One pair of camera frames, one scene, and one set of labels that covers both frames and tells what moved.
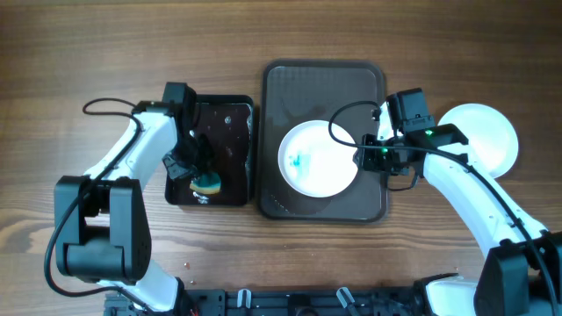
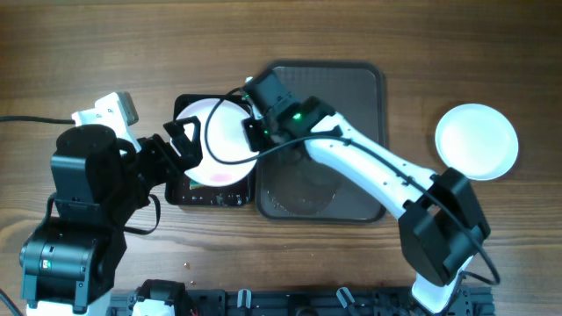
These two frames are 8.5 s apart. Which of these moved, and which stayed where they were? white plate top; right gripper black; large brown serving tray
Moved: white plate top; right gripper black
Stayed: large brown serving tray
